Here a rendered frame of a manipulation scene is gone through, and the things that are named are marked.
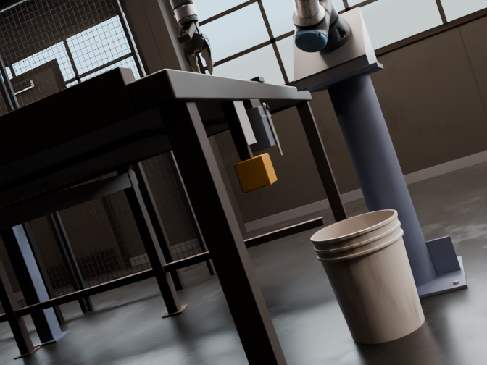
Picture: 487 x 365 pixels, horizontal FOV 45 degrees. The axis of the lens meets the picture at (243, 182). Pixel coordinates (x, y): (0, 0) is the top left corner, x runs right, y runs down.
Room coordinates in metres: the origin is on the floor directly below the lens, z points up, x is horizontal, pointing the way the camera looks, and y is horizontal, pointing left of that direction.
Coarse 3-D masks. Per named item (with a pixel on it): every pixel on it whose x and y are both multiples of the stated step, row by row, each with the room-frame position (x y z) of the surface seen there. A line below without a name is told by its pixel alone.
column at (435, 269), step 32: (352, 96) 2.24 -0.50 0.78; (352, 128) 2.26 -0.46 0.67; (384, 128) 2.27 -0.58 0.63; (352, 160) 2.31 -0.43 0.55; (384, 160) 2.24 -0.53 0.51; (384, 192) 2.24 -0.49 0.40; (416, 224) 2.27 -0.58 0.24; (416, 256) 2.24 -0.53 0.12; (448, 256) 2.27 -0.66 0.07; (416, 288) 2.22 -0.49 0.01; (448, 288) 2.11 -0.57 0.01
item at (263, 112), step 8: (248, 104) 1.67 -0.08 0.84; (256, 104) 1.72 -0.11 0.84; (264, 104) 1.72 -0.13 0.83; (248, 112) 1.67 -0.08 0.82; (256, 112) 1.66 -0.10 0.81; (264, 112) 1.71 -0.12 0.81; (256, 120) 1.66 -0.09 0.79; (264, 120) 1.68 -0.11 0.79; (256, 128) 1.66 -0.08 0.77; (264, 128) 1.66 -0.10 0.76; (272, 128) 1.73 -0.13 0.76; (256, 136) 1.67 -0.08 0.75; (264, 136) 1.66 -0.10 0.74; (272, 136) 1.72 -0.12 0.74; (256, 144) 1.67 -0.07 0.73; (264, 144) 1.66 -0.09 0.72; (272, 144) 1.68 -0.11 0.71; (280, 152) 1.72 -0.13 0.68
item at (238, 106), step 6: (234, 102) 1.53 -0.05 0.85; (240, 102) 1.59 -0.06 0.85; (234, 108) 1.52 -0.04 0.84; (240, 108) 1.57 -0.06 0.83; (240, 114) 1.55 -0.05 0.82; (246, 114) 1.62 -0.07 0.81; (240, 120) 1.53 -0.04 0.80; (246, 120) 1.59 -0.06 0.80; (246, 126) 1.57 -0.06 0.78; (246, 132) 1.55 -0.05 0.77; (252, 132) 1.61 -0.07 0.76; (246, 138) 1.53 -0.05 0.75; (252, 138) 1.59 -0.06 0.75; (246, 144) 1.52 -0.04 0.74
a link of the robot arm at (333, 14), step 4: (320, 0) 2.15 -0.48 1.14; (324, 0) 2.16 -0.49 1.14; (328, 0) 2.17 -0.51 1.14; (320, 4) 2.14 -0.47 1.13; (324, 4) 2.15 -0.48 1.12; (328, 4) 2.17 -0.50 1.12; (332, 4) 2.20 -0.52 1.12; (324, 8) 2.14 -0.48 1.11; (328, 8) 2.16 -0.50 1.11; (332, 8) 2.20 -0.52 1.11; (328, 12) 2.15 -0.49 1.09; (332, 12) 2.20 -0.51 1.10; (336, 12) 2.23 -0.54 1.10; (332, 16) 2.20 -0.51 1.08; (336, 16) 2.22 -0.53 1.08; (332, 20) 2.21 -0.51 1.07
